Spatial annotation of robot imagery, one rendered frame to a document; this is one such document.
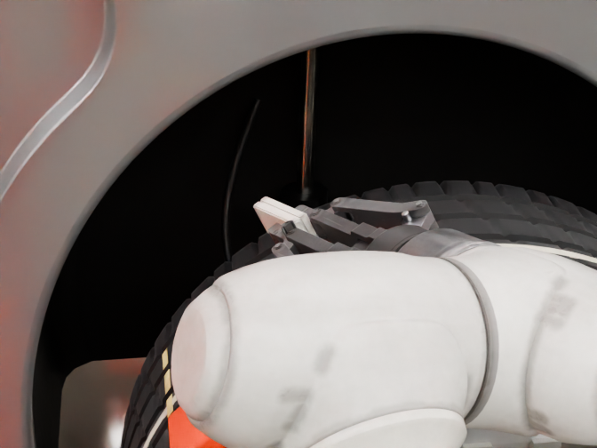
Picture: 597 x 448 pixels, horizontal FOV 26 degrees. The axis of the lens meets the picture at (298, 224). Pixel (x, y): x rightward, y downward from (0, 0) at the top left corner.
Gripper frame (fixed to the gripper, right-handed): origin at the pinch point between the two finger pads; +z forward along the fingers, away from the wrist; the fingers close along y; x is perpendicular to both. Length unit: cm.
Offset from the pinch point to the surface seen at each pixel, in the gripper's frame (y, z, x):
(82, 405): -5, 176, -99
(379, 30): 23.4, 16.0, 2.4
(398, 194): 15.3, 10.8, -10.6
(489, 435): 2.0, -13.9, -19.4
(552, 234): 22.0, -1.6, -16.9
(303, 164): 22, 46, -19
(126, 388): 6, 177, -104
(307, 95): 26, 45, -11
